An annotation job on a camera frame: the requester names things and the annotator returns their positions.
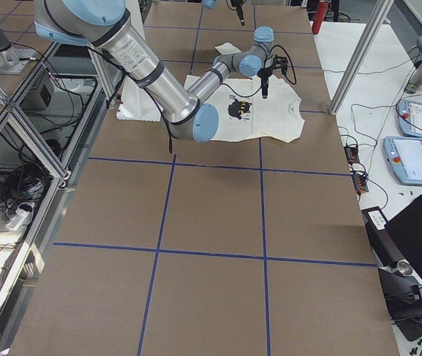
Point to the aluminium frame rack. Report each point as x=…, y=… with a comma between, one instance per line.
x=49, y=117

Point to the cream long-sleeve cat shirt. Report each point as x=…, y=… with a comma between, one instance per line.
x=225, y=103

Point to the grey aluminium frame post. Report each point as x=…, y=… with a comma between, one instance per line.
x=368, y=35

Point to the blue teach pendant near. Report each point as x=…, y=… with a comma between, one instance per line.
x=404, y=156

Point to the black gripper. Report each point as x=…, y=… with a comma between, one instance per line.
x=265, y=75

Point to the red cylinder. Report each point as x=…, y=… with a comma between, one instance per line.
x=319, y=16

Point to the white power strip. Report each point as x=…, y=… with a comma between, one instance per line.
x=19, y=218

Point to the black laptop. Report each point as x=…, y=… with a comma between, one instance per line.
x=397, y=244

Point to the orange black connector module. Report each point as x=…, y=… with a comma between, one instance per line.
x=351, y=153

